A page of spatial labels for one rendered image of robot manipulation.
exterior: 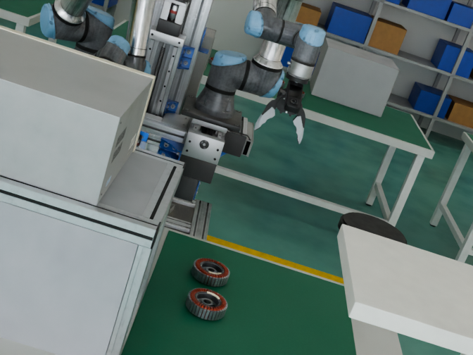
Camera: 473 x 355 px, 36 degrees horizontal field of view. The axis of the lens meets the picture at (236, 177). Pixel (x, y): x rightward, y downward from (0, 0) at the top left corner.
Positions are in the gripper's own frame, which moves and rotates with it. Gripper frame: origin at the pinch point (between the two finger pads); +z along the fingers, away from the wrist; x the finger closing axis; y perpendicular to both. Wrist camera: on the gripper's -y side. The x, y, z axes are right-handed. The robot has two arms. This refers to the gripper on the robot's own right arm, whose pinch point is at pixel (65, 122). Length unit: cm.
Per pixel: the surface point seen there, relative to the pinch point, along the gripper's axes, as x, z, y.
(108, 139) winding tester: -62, 32, 3
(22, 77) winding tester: -55, 26, -17
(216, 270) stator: -7, 19, 59
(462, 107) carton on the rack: 303, -446, 389
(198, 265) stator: -7, 20, 53
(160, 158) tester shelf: -31.2, 11.0, 22.5
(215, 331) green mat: -23, 42, 58
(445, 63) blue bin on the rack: 288, -467, 342
